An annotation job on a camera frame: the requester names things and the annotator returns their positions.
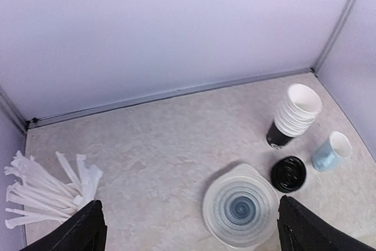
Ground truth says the cream paper bag with handles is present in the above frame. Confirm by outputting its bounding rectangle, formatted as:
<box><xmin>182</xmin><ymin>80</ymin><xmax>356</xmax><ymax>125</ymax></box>
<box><xmin>355</xmin><ymin>233</ymin><xmax>376</xmax><ymax>249</ymax></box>

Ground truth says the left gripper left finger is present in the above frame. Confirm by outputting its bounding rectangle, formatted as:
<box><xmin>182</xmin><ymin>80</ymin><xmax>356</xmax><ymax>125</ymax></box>
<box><xmin>23</xmin><ymin>200</ymin><xmax>108</xmax><ymax>251</ymax></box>

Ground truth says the grey spiral pattern plate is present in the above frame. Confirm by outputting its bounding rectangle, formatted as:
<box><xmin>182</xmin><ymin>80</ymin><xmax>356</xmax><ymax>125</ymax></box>
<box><xmin>202</xmin><ymin>163</ymin><xmax>278</xmax><ymax>250</ymax></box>

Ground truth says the cup of white straws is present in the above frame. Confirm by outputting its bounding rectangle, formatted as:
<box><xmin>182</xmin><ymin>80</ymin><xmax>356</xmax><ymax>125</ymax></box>
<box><xmin>4</xmin><ymin>151</ymin><xmax>103</xmax><ymax>229</ymax></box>

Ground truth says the stack of black lids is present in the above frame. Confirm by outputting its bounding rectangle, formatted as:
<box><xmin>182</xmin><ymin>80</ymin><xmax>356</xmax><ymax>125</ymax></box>
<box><xmin>270</xmin><ymin>156</ymin><xmax>307</xmax><ymax>193</ymax></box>

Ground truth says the stack of paper cups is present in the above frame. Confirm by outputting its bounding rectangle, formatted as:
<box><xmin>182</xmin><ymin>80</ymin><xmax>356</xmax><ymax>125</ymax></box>
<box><xmin>266</xmin><ymin>83</ymin><xmax>323</xmax><ymax>149</ymax></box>

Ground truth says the light blue ceramic mug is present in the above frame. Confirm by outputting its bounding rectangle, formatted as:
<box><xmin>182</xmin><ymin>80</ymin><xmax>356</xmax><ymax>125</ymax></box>
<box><xmin>311</xmin><ymin>131</ymin><xmax>353</xmax><ymax>172</ymax></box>

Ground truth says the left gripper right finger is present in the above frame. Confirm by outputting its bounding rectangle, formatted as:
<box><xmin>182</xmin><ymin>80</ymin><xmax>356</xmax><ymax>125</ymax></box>
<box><xmin>277</xmin><ymin>195</ymin><xmax>374</xmax><ymax>251</ymax></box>

